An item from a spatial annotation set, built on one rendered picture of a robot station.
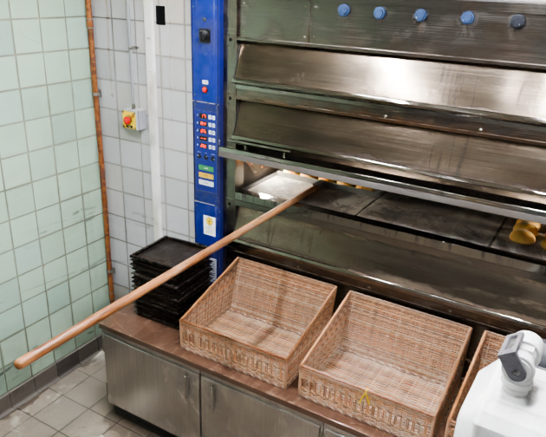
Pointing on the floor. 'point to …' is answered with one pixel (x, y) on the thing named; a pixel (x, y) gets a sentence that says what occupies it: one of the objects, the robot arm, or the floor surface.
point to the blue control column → (204, 59)
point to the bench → (205, 390)
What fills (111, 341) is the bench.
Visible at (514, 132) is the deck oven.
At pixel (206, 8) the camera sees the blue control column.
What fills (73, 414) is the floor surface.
